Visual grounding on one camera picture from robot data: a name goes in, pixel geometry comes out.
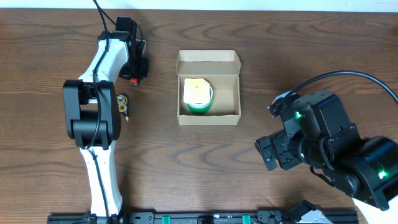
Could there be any red mini stapler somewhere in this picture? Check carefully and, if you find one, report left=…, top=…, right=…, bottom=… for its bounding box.
left=130, top=78, right=139, bottom=86

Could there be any black yellow correction tape dispenser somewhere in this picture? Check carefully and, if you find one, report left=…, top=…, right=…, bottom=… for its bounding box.
left=116, top=94, right=129, bottom=121

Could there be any yellow sticky note pad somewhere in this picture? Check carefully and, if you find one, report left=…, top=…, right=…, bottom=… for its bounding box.
left=183, top=78, right=211, bottom=104

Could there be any green tape roll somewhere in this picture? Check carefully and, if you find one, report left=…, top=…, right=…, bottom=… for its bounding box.
left=187, top=95, right=214, bottom=114

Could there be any cardboard box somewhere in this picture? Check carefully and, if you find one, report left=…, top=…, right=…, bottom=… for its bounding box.
left=176, top=50, right=241, bottom=126

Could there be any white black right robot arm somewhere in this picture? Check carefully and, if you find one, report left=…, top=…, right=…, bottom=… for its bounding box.
left=254, top=90, right=397, bottom=223

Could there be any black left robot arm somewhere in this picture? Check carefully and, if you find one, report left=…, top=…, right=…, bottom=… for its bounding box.
left=63, top=30, right=149, bottom=220

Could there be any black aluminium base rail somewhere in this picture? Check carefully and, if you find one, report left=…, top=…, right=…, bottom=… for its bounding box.
left=47, top=200, right=359, bottom=224

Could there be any black left camera cable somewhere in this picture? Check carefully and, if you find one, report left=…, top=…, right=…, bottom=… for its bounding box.
left=83, top=0, right=145, bottom=224

